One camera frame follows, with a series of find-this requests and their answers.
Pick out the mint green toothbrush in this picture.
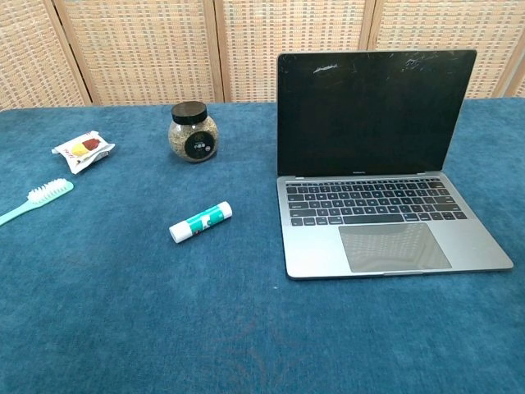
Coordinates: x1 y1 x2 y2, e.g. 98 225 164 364
0 177 75 227

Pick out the white green glue stick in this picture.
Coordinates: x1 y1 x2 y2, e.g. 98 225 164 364
168 201 234 244

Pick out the round glass jar black lid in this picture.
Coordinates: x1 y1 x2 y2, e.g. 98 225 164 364
167 101 220 164

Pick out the white snack packet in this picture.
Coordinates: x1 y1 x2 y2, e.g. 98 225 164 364
51 130 116 175

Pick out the blue velvet tablecloth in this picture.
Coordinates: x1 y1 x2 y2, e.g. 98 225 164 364
0 96 525 394

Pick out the woven rattan folding screen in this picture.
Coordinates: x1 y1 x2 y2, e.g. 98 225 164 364
0 0 525 112

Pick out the grey laptop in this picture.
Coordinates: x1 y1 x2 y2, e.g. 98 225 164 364
276 49 515 282

